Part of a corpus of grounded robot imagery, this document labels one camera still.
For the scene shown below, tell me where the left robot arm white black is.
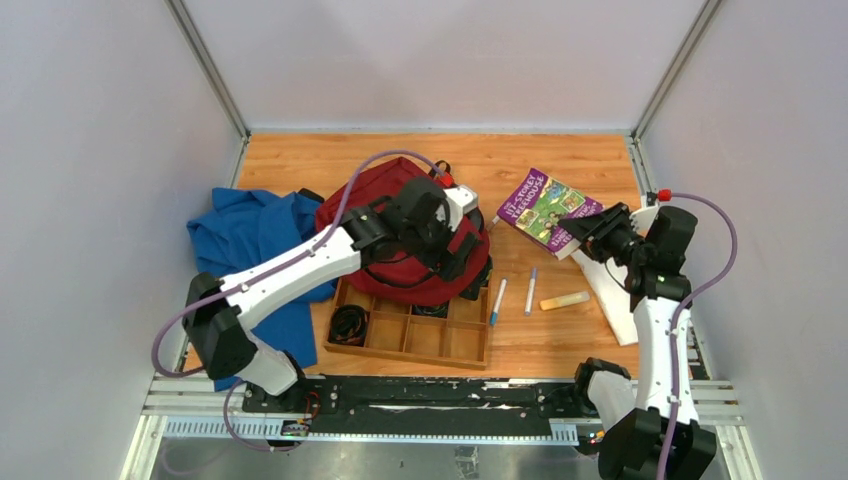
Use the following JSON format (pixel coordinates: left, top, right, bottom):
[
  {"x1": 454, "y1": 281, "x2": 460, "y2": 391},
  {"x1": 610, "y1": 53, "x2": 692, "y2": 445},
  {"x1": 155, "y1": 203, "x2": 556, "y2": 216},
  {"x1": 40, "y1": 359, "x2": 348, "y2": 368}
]
[{"x1": 179, "y1": 177, "x2": 481, "y2": 413}]

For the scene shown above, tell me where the red backpack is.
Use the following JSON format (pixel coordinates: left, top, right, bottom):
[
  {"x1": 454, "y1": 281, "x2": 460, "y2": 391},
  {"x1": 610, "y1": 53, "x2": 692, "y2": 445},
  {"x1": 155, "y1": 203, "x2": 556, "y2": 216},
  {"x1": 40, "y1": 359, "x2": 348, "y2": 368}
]
[{"x1": 346, "y1": 157, "x2": 492, "y2": 306}]

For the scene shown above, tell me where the blue capped marker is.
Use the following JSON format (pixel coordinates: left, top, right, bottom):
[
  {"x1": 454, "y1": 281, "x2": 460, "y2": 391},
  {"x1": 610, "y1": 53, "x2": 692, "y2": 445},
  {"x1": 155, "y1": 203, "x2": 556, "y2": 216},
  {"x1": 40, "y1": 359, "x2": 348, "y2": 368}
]
[
  {"x1": 489, "y1": 277, "x2": 508, "y2": 326},
  {"x1": 524, "y1": 267, "x2": 538, "y2": 316}
]

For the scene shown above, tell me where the blue capped marker right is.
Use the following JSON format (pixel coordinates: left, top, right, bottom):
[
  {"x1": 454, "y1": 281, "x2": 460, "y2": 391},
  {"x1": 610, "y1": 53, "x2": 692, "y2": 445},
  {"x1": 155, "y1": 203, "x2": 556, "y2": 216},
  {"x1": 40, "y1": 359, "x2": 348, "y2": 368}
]
[{"x1": 524, "y1": 267, "x2": 538, "y2": 316}]

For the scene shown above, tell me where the blue capped marker left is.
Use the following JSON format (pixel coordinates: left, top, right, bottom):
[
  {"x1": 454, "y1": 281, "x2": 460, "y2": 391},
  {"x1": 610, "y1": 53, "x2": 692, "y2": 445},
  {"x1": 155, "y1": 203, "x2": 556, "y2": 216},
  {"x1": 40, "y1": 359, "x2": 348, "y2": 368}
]
[{"x1": 489, "y1": 277, "x2": 508, "y2": 326}]

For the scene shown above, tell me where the white marker near backpack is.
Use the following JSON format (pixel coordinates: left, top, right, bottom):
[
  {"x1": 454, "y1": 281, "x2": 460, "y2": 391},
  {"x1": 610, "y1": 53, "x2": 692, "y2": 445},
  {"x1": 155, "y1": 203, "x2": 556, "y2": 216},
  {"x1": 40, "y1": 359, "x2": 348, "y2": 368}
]
[{"x1": 486, "y1": 216, "x2": 501, "y2": 232}]

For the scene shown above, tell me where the wooden compartment tray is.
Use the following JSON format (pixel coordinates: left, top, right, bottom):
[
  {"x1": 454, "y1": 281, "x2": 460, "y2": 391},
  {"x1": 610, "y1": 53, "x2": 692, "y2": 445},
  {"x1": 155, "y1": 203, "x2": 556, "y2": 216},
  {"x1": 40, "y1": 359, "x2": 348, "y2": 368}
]
[{"x1": 323, "y1": 281, "x2": 491, "y2": 370}]

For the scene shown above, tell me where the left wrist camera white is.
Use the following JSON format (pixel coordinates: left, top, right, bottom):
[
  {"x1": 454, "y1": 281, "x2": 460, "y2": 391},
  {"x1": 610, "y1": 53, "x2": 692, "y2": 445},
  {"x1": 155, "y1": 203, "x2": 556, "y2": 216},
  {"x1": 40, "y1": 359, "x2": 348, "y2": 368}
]
[{"x1": 443, "y1": 185, "x2": 479, "y2": 232}]

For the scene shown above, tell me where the white paper towel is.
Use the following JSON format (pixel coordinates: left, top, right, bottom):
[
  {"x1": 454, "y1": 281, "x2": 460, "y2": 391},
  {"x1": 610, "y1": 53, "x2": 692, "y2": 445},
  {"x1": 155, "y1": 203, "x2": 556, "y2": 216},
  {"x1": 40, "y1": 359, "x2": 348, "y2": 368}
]
[{"x1": 571, "y1": 250, "x2": 638, "y2": 346}]

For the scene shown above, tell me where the blue cloth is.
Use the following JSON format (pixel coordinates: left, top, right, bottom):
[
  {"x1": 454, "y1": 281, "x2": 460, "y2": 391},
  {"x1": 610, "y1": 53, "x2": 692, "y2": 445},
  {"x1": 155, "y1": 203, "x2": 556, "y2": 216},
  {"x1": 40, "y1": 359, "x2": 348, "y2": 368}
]
[{"x1": 186, "y1": 187, "x2": 337, "y2": 367}]

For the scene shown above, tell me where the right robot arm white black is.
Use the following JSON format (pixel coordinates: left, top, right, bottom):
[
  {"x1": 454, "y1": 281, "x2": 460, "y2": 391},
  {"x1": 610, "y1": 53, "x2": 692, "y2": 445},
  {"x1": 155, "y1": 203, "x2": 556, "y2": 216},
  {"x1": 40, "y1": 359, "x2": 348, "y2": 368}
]
[{"x1": 559, "y1": 203, "x2": 717, "y2": 479}]

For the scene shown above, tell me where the coiled cable tray middle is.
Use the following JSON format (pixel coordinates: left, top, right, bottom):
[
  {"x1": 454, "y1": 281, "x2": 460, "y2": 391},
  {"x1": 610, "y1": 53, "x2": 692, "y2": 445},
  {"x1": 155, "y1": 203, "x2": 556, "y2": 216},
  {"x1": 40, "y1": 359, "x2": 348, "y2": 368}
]
[{"x1": 411, "y1": 301, "x2": 450, "y2": 319}]

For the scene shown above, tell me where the coiled black cable front left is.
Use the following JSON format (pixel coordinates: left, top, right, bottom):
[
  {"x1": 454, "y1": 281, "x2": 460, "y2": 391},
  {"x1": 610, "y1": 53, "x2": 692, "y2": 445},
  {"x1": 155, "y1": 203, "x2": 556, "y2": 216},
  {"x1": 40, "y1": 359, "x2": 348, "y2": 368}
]
[{"x1": 327, "y1": 304, "x2": 371, "y2": 348}]

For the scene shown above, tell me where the purple Treehouse book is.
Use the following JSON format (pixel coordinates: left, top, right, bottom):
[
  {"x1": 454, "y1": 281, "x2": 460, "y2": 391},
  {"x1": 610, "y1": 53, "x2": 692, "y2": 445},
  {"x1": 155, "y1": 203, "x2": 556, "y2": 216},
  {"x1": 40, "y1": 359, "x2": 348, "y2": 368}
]
[{"x1": 496, "y1": 168, "x2": 603, "y2": 260}]

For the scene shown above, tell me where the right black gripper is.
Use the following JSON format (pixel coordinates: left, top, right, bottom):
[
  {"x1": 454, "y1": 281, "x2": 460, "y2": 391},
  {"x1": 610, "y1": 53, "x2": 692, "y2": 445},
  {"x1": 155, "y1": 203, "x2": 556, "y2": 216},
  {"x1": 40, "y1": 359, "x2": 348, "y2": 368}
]
[{"x1": 559, "y1": 202, "x2": 652, "y2": 268}]

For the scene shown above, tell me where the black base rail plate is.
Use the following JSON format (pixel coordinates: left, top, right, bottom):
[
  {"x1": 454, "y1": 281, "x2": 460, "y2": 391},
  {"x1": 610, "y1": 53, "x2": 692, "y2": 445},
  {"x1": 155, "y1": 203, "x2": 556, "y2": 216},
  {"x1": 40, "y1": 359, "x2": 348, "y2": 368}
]
[{"x1": 241, "y1": 375, "x2": 599, "y2": 437}]

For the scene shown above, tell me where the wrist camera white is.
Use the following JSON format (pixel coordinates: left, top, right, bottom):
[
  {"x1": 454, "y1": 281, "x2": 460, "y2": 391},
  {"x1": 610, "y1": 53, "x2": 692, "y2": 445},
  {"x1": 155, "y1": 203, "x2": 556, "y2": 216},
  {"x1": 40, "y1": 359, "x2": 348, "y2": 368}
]
[
  {"x1": 443, "y1": 185, "x2": 479, "y2": 232},
  {"x1": 629, "y1": 203, "x2": 661, "y2": 235}
]

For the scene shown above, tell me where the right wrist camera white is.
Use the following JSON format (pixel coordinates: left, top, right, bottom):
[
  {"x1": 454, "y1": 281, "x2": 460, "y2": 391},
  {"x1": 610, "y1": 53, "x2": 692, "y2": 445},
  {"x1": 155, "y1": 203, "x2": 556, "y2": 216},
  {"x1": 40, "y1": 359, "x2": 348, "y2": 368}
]
[{"x1": 629, "y1": 203, "x2": 661, "y2": 235}]

